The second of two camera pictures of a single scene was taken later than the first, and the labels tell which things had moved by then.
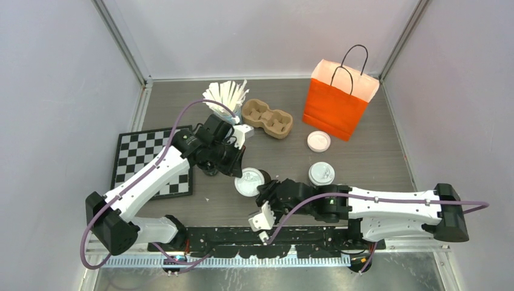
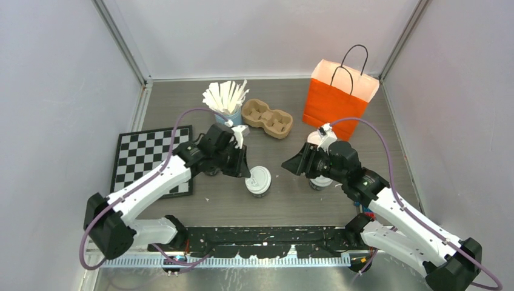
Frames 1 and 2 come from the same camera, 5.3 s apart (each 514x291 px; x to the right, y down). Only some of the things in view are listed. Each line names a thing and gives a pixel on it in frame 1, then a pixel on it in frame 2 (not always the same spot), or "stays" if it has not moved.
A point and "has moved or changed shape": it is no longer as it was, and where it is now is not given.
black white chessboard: [134, 150] stays
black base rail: [316, 242] stays
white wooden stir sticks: [227, 93] stays
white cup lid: [246, 185] has moved or changed shape
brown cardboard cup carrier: [257, 113] stays
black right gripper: [267, 191] → [303, 161]
